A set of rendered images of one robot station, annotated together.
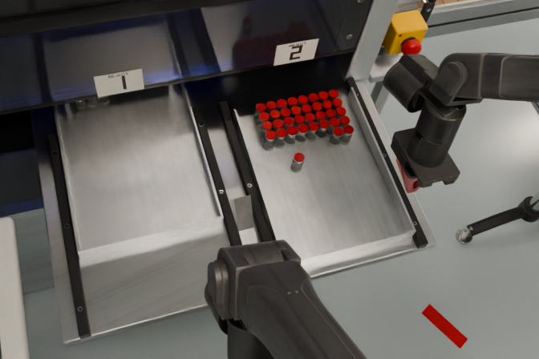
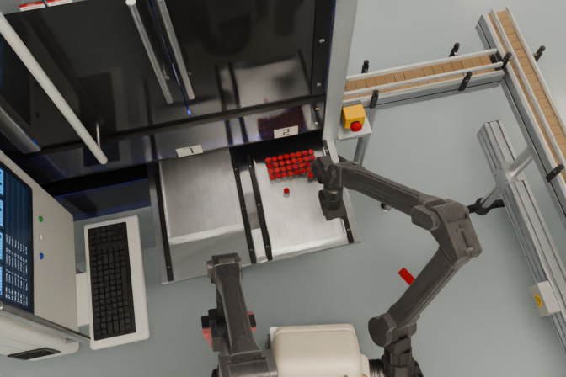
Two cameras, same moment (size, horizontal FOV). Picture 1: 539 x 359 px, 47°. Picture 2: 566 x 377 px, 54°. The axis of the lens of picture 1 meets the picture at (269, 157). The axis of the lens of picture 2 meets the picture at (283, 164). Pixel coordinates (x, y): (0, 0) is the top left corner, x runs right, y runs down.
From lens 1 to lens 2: 0.84 m
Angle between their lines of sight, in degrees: 10
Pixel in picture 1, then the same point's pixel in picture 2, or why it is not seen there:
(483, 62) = (341, 171)
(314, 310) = (234, 284)
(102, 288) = (179, 257)
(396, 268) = (384, 241)
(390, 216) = (336, 225)
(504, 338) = (453, 293)
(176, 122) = (222, 166)
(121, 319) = (189, 273)
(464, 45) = not seen: hidden behind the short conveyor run
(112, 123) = (189, 166)
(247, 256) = (220, 260)
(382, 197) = not seen: hidden behind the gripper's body
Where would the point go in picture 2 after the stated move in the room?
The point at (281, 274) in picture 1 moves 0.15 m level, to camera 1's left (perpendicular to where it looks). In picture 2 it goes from (229, 268) to (171, 252)
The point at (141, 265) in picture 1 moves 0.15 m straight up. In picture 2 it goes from (200, 246) to (192, 233)
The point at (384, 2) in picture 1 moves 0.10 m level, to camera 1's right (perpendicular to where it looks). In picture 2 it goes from (332, 108) to (361, 114)
